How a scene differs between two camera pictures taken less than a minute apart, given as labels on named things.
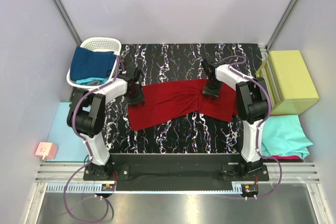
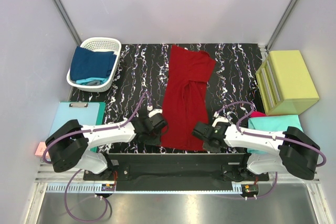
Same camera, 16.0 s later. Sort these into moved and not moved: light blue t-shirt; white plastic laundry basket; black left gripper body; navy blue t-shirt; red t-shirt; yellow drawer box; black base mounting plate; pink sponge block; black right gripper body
Moved: black right gripper body; black left gripper body; red t-shirt
Not moved: yellow drawer box; pink sponge block; black base mounting plate; white plastic laundry basket; light blue t-shirt; navy blue t-shirt
